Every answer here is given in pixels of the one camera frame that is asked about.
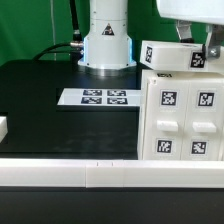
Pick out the white cabinet door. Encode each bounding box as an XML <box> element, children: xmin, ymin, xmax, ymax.
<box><xmin>181</xmin><ymin>78</ymin><xmax>224</xmax><ymax>161</ymax></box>
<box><xmin>142</xmin><ymin>79</ymin><xmax>189</xmax><ymax>160</ymax></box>

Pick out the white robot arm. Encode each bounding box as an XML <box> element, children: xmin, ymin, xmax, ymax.
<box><xmin>79</xmin><ymin>0</ymin><xmax>224</xmax><ymax>74</ymax></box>

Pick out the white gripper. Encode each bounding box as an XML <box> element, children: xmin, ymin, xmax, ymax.
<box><xmin>156</xmin><ymin>0</ymin><xmax>224</xmax><ymax>60</ymax></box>

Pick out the white base tag plate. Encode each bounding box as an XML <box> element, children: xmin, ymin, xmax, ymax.
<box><xmin>58</xmin><ymin>88</ymin><xmax>141</xmax><ymax>107</ymax></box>

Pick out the white front fence rail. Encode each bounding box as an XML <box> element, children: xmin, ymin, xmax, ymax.
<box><xmin>0</xmin><ymin>158</ymin><xmax>224</xmax><ymax>188</ymax></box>

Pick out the white cabinet body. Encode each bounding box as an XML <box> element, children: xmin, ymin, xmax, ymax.
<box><xmin>137</xmin><ymin>70</ymin><xmax>224</xmax><ymax>161</ymax></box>

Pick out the white left fence rail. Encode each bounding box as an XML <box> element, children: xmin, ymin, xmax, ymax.
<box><xmin>0</xmin><ymin>116</ymin><xmax>8</xmax><ymax>143</ymax></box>

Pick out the white fence rail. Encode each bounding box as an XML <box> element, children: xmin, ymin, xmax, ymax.
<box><xmin>0</xmin><ymin>158</ymin><xmax>224</xmax><ymax>188</ymax></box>
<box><xmin>0</xmin><ymin>116</ymin><xmax>8</xmax><ymax>143</ymax></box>

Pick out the black thick cable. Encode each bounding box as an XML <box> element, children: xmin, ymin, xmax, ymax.
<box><xmin>32</xmin><ymin>0</ymin><xmax>84</xmax><ymax>62</ymax></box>

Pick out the white cabinet top block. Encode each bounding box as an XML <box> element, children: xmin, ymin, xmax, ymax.
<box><xmin>139</xmin><ymin>39</ymin><xmax>224</xmax><ymax>73</ymax></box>

